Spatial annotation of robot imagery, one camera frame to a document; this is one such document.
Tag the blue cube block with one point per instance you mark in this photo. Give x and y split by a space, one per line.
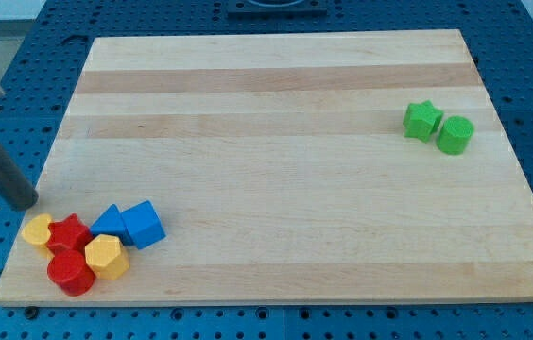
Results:
143 225

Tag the yellow hexagon block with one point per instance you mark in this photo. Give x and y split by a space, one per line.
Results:
107 257

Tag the wooden board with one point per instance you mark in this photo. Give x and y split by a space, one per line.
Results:
279 167

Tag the green star block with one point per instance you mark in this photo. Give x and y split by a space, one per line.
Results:
421 120

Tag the blue triangle block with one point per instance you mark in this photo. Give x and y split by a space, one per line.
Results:
110 222

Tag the green cylinder block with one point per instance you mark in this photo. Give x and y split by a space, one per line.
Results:
455 134

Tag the red star block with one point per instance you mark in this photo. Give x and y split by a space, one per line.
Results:
68 234

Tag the red cylinder block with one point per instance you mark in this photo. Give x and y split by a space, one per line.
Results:
69 271

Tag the yellow heart block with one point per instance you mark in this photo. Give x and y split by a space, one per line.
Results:
36 233

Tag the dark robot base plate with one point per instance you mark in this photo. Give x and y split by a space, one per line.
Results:
262 8

